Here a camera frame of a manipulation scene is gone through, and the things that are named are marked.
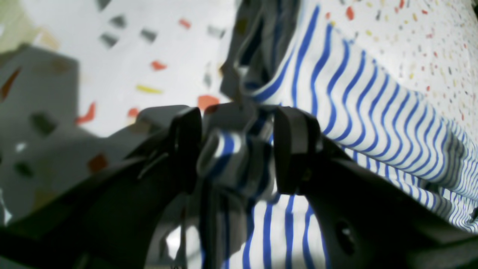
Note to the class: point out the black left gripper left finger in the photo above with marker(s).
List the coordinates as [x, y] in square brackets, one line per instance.
[108, 220]

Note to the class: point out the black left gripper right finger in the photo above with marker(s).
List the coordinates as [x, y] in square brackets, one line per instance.
[366, 222]

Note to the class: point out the blue striped white t-shirt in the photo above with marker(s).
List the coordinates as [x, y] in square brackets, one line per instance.
[292, 56]

